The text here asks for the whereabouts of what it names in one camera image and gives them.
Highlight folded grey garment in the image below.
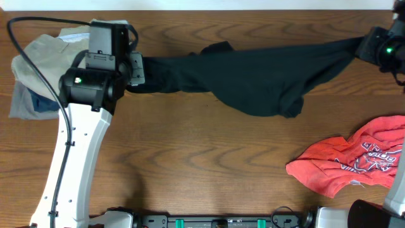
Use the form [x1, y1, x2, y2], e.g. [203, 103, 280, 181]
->
[9, 81, 58, 120]

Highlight folded navy garment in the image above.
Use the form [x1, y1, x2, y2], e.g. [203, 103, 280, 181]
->
[28, 89, 59, 113]

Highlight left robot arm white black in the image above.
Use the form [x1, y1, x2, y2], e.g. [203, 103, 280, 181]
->
[29, 20, 145, 228]

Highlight red printed t-shirt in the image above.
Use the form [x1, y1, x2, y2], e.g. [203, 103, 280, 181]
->
[286, 115, 404, 198]

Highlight folded khaki pants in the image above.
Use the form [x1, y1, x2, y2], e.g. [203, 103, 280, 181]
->
[7, 17, 127, 106]

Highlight black polo shirt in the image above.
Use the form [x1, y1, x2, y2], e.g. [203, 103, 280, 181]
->
[127, 37, 362, 118]

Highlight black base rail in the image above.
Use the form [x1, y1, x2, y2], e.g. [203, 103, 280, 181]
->
[133, 206, 315, 228]

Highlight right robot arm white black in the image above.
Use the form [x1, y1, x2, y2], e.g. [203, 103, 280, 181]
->
[306, 1, 404, 228]

